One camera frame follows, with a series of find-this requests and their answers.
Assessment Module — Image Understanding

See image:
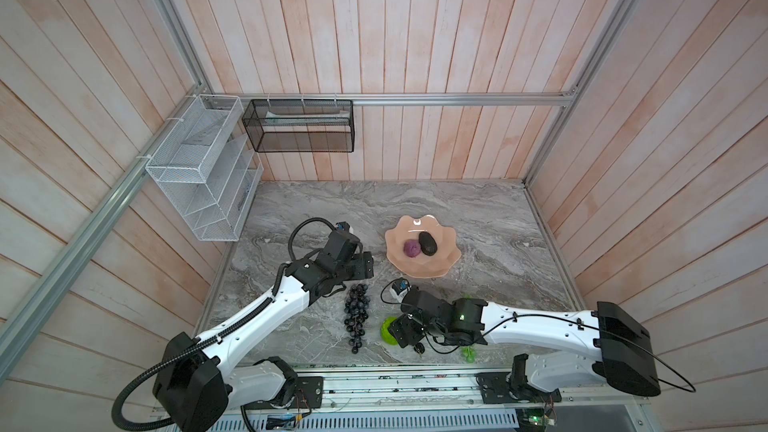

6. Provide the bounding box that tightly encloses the black wire mesh basket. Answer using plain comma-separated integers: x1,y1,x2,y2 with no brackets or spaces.
242,98,356,153

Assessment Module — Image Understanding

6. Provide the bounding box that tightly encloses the white wire mesh shelf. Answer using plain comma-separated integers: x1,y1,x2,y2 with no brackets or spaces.
146,94,263,242

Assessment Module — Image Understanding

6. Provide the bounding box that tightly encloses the purple fake fig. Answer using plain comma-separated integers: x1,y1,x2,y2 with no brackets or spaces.
403,239,422,258

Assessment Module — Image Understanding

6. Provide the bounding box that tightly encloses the peach scalloped fruit bowl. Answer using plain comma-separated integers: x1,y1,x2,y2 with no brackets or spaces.
385,215,461,279

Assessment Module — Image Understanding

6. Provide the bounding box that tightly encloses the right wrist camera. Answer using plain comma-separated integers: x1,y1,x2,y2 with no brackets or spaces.
389,278,411,303

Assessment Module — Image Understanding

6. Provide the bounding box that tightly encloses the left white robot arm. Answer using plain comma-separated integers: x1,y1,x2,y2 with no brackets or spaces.
145,225,374,431

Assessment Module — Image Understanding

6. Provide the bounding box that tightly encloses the aluminium front rail frame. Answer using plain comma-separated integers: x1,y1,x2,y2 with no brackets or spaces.
223,361,650,417

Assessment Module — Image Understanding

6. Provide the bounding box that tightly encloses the black corrugated cable conduit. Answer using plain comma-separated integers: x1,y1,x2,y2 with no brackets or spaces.
111,293,277,432

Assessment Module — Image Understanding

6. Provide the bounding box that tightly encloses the green grape bunch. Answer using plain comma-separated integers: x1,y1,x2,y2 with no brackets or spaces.
461,346,476,364

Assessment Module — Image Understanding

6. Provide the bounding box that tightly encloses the dark purple grape bunch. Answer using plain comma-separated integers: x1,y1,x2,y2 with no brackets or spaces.
344,283,370,354

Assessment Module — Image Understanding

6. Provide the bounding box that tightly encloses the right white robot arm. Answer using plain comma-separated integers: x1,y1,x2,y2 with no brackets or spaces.
383,280,661,397

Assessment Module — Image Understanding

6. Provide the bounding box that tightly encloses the green circuit board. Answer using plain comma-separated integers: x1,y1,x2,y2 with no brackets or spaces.
517,409,548,431

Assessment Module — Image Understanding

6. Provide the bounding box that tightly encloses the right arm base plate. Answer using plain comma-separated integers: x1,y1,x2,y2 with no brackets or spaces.
475,372,562,405

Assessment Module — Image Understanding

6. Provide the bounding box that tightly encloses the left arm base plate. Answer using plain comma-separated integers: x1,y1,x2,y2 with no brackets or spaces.
243,375,324,412

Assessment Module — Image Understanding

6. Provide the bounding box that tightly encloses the green fake lime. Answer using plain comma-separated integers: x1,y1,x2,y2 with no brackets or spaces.
380,316,398,346

